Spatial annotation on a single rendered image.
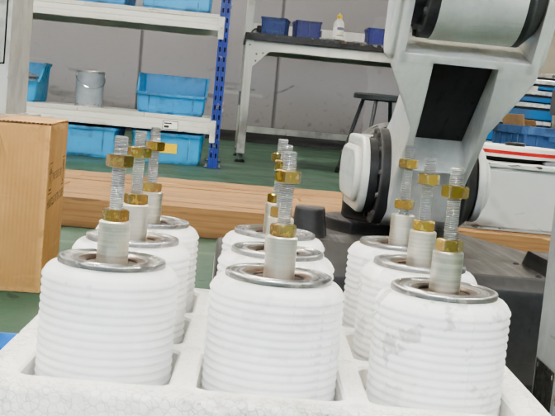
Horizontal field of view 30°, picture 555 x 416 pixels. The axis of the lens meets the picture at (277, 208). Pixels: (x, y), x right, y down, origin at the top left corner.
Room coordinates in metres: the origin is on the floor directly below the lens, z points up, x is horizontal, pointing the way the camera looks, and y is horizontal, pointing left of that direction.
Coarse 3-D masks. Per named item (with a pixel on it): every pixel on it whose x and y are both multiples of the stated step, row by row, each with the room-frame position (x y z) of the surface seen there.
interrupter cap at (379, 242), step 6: (360, 240) 0.96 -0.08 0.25; (366, 240) 0.95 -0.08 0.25; (372, 240) 0.96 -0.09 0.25; (378, 240) 0.97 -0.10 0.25; (384, 240) 0.98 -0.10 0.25; (372, 246) 0.94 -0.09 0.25; (378, 246) 0.93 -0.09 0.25; (384, 246) 0.93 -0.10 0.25; (390, 246) 0.93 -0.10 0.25; (396, 246) 0.93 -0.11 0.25; (402, 246) 0.94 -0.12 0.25
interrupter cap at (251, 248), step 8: (232, 248) 0.83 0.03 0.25; (240, 248) 0.82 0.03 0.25; (248, 248) 0.83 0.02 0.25; (256, 248) 0.85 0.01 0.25; (304, 248) 0.86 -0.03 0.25; (312, 248) 0.86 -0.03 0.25; (248, 256) 0.81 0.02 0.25; (256, 256) 0.81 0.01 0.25; (264, 256) 0.80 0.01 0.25; (296, 256) 0.81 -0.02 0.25; (304, 256) 0.81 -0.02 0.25; (312, 256) 0.82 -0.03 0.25; (320, 256) 0.83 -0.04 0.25
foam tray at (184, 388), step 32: (32, 320) 0.82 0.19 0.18; (192, 320) 0.88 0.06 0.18; (0, 352) 0.72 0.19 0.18; (32, 352) 0.72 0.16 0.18; (192, 352) 0.77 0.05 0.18; (0, 384) 0.64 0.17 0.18; (32, 384) 0.65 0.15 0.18; (64, 384) 0.65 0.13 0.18; (96, 384) 0.66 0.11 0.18; (128, 384) 0.67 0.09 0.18; (192, 384) 0.68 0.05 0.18; (352, 384) 0.72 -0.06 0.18; (512, 384) 0.76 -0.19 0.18
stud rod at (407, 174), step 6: (408, 150) 0.96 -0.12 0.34; (414, 150) 0.96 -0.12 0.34; (408, 156) 0.96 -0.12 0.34; (414, 156) 0.96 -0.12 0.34; (408, 168) 0.96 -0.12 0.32; (402, 174) 0.96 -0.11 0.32; (408, 174) 0.96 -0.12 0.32; (402, 180) 0.96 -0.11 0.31; (408, 180) 0.96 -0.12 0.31; (402, 186) 0.96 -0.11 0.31; (408, 186) 0.96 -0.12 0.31; (402, 192) 0.96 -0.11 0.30; (408, 192) 0.96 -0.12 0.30; (402, 198) 0.96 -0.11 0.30; (408, 198) 0.96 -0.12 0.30; (402, 210) 0.96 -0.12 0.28; (408, 210) 0.96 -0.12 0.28
